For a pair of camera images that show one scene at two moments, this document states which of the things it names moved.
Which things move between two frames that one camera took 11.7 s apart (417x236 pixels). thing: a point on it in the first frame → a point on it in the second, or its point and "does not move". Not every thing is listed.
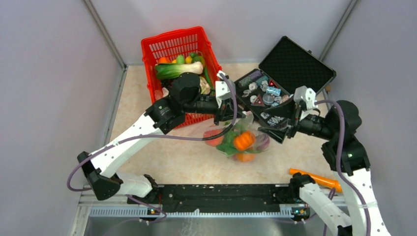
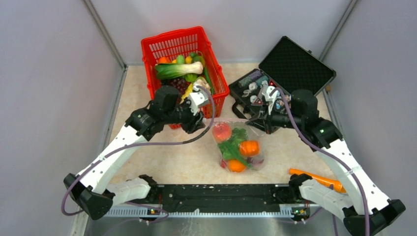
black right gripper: [288, 110] → [263, 121]
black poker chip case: [288, 68] does not move
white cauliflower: [205, 87] does not move
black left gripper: [225, 113] → [192, 126]
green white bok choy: [164, 71] does not move
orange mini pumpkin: [244, 140] → [249, 148]
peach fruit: [215, 141] → [222, 132]
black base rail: [193, 198] does not move
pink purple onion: [262, 142] → [257, 162]
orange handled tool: [318, 179] does not move
